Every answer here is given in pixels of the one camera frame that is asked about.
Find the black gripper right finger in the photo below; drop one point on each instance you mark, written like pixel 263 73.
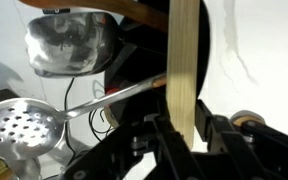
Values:
pixel 250 153

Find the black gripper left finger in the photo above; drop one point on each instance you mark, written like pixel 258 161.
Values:
pixel 134 156

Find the light wooden cooking stick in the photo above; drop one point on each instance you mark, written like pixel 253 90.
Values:
pixel 182 73

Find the steel perforated skimmer spoon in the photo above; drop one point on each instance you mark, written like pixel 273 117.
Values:
pixel 20 128

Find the brown wooden spoon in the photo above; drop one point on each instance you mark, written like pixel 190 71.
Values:
pixel 117 10

